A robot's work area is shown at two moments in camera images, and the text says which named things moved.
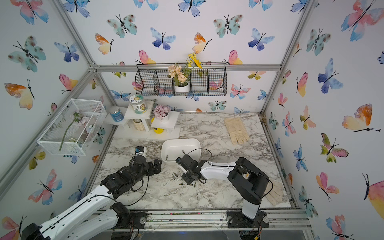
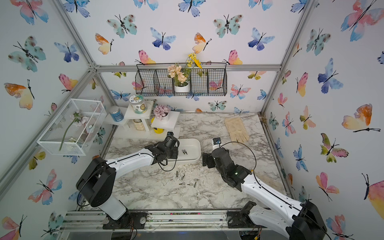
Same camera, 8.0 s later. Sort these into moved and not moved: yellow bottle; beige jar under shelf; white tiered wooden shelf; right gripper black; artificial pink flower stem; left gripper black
Moved: right gripper black; left gripper black
Not moved: white tiered wooden shelf; artificial pink flower stem; yellow bottle; beige jar under shelf
